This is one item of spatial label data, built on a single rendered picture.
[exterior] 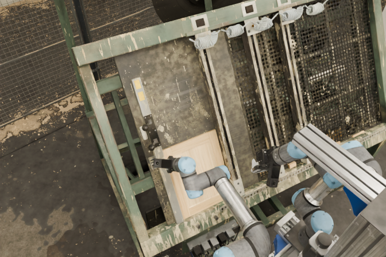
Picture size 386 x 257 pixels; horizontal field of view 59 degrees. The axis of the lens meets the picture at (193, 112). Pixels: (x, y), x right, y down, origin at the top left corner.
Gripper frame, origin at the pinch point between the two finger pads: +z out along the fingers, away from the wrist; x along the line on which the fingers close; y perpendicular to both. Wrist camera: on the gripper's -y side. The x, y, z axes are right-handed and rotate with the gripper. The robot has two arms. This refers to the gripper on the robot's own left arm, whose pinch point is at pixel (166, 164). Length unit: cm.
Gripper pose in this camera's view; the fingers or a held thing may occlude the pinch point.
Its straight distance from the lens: 187.8
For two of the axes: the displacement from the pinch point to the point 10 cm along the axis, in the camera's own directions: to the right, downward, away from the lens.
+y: 9.5, 1.2, 2.8
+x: 0.7, -9.8, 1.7
